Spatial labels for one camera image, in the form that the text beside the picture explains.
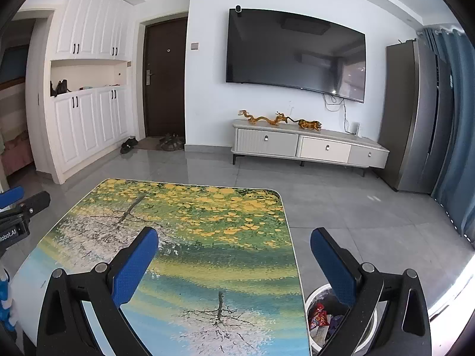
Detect dark framed window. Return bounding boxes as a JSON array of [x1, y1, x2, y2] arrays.
[[0, 44, 29, 90]]

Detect black wall television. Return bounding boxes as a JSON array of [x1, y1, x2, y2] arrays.
[[226, 7, 366, 103]]

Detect dark brown door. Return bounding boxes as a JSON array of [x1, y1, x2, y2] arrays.
[[143, 18, 188, 139]]

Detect round white trash can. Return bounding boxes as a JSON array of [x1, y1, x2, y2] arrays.
[[304, 283, 379, 356]]

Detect amber dragon figurine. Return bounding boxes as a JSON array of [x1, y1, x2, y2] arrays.
[[238, 109, 298, 127]]

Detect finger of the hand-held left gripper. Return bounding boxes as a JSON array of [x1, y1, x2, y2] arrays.
[[0, 186, 25, 210], [0, 191, 50, 219]]

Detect person's left hand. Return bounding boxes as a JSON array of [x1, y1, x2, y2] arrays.
[[0, 267, 16, 332]]

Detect blue curtain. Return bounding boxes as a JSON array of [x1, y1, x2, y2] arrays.
[[417, 26, 475, 243]]

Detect landscape printed table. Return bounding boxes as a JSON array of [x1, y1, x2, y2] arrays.
[[7, 178, 312, 356]]

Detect red snack packet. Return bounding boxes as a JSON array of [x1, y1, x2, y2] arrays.
[[309, 302, 331, 329]]

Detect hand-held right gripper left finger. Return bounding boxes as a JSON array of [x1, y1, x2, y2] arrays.
[[37, 226, 159, 356]]

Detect white television stand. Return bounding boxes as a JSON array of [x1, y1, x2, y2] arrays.
[[232, 119, 390, 177]]

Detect grey refrigerator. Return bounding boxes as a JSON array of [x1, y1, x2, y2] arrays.
[[378, 38, 455, 194]]

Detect pink bed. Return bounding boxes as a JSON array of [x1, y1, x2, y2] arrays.
[[0, 130, 36, 177]]

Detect brown shoes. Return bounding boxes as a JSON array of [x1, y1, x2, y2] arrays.
[[159, 133, 185, 151]]

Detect white cable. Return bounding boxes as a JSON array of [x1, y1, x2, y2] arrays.
[[322, 93, 353, 134]]

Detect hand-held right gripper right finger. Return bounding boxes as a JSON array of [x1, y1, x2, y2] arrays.
[[311, 227, 433, 356]]

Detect white built-in cabinet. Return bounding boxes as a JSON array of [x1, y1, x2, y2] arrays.
[[45, 0, 136, 184]]

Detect black shoes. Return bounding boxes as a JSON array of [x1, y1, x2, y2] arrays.
[[119, 137, 139, 154]]

